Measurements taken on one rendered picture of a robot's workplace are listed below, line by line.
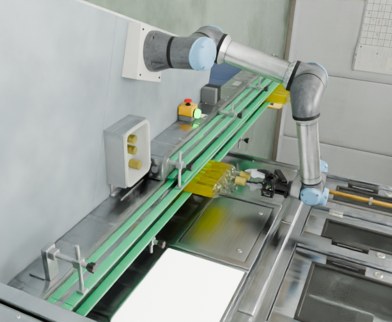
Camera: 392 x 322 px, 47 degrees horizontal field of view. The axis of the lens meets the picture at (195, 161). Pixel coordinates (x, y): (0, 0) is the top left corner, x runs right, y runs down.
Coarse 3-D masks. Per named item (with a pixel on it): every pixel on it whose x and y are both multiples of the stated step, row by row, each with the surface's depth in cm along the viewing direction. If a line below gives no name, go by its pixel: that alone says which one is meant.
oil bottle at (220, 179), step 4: (200, 172) 195; (204, 172) 195; (208, 172) 195; (200, 176) 193; (204, 176) 192; (208, 176) 192; (212, 176) 192; (216, 176) 192; (220, 176) 193; (216, 180) 190; (220, 180) 190; (224, 180) 191; (224, 184) 191; (224, 188) 193
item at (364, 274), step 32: (224, 160) 246; (256, 160) 248; (256, 192) 218; (352, 192) 222; (384, 192) 222; (288, 224) 190; (320, 224) 197; (352, 224) 198; (384, 224) 198; (288, 256) 175; (320, 256) 178; (352, 256) 176; (384, 256) 178; (128, 288) 159; (256, 288) 156; (288, 288) 162; (320, 288) 163; (352, 288) 163; (384, 288) 164; (96, 320) 146; (256, 320) 146; (288, 320) 149; (320, 320) 149; (352, 320) 150; (384, 320) 150
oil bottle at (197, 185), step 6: (192, 180) 189; (198, 180) 189; (204, 180) 189; (210, 180) 189; (186, 186) 190; (192, 186) 189; (198, 186) 187; (204, 186) 186; (210, 186) 186; (216, 186) 186; (192, 192) 190; (198, 192) 189; (204, 192) 188; (210, 192) 186; (216, 192) 185
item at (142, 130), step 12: (144, 120) 166; (132, 132) 173; (144, 132) 171; (132, 144) 175; (144, 144) 174; (132, 156) 178; (144, 156) 176; (132, 168) 176; (144, 168) 177; (132, 180) 169
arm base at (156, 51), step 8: (152, 32) 162; (160, 32) 163; (152, 40) 160; (160, 40) 160; (168, 40) 160; (144, 48) 160; (152, 48) 159; (160, 48) 159; (168, 48) 159; (144, 56) 161; (152, 56) 160; (160, 56) 160; (168, 56) 159; (152, 64) 164; (160, 64) 163; (168, 64) 161
